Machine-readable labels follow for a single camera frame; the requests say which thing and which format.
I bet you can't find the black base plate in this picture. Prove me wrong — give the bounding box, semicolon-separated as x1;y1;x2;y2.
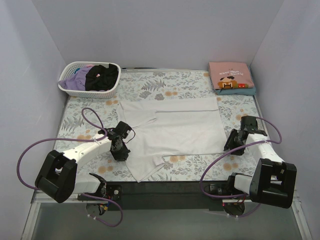
77;181;257;217

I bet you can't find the white t shirt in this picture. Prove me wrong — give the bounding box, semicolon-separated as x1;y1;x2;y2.
116;97;227;182

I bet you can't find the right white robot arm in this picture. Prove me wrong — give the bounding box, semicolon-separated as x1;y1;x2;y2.
224;115;297;209

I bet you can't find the purple garment in basket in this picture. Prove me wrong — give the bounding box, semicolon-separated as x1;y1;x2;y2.
59;65;93;91

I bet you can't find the folded pink t shirt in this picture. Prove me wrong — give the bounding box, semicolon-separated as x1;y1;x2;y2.
208;62;254;90

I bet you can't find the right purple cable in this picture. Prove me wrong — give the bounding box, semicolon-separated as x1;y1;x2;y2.
199;116;283;219

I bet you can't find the white plastic laundry basket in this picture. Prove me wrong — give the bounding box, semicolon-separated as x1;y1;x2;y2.
57;61;122;99

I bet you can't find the black garment in basket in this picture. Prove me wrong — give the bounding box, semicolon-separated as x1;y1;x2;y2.
85;64;119;92

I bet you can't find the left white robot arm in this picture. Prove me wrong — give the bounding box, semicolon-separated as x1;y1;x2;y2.
35;121;133;203

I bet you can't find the aluminium frame rail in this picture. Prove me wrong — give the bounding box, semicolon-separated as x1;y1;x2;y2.
22;192;312;240

